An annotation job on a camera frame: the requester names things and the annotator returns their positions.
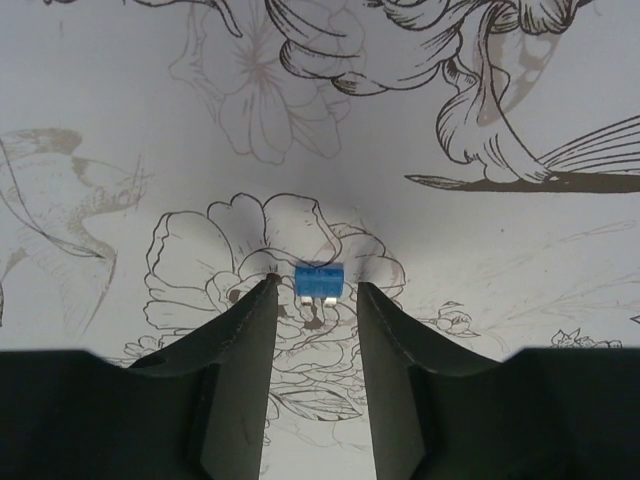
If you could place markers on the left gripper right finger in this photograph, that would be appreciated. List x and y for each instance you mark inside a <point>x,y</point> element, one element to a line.
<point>440,411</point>

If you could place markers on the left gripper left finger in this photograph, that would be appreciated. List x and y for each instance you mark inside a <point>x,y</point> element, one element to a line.
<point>195,409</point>

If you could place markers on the small blue blade fuse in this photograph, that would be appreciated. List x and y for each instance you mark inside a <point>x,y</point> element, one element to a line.
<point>315,281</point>

